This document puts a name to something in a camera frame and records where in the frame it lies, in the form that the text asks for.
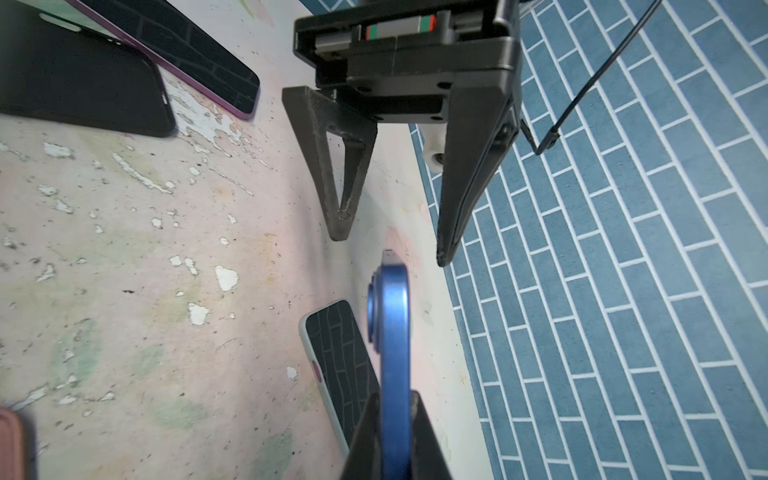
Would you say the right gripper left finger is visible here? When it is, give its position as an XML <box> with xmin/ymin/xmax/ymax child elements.
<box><xmin>339</xmin><ymin>393</ymin><xmax>382</xmax><ymax>480</ymax></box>

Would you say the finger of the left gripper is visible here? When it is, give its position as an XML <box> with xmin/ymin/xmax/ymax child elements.
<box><xmin>436</xmin><ymin>85</ymin><xmax>522</xmax><ymax>267</ymax></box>
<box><xmin>282</xmin><ymin>86</ymin><xmax>378</xmax><ymax>241</ymax></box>

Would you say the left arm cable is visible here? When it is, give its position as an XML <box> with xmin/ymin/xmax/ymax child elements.
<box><xmin>519</xmin><ymin>0</ymin><xmax>664</xmax><ymax>156</ymax></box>

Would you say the black phone case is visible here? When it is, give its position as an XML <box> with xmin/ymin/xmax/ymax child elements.
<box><xmin>1</xmin><ymin>1</ymin><xmax>176</xmax><ymax>138</ymax></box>

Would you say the black phone purple edge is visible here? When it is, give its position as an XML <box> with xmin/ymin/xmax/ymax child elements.
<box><xmin>299</xmin><ymin>300</ymin><xmax>379</xmax><ymax>455</ymax></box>

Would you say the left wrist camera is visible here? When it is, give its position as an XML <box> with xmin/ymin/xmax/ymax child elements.
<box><xmin>419</xmin><ymin>124</ymin><xmax>447</xmax><ymax>173</ymax></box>

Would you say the pink phone case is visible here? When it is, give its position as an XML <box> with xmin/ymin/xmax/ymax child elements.
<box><xmin>0</xmin><ymin>407</ymin><xmax>26</xmax><ymax>480</ymax></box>

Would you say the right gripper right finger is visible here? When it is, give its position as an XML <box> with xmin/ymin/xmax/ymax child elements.
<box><xmin>410</xmin><ymin>391</ymin><xmax>452</xmax><ymax>480</ymax></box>

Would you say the blue phone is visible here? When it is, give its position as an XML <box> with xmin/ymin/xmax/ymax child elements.
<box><xmin>368</xmin><ymin>249</ymin><xmax>412</xmax><ymax>479</ymax></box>

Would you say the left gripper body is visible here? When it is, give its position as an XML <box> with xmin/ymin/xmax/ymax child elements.
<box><xmin>293</xmin><ymin>1</ymin><xmax>522</xmax><ymax>123</ymax></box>

